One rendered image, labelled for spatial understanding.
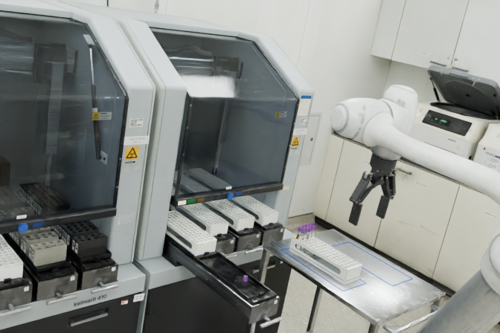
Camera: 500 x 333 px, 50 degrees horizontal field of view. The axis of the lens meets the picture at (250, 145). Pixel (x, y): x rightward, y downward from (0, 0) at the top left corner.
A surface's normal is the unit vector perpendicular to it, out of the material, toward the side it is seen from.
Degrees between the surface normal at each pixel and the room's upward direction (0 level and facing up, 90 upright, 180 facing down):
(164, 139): 90
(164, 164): 90
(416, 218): 90
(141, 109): 90
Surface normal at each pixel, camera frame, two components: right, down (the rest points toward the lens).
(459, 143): -0.76, 0.04
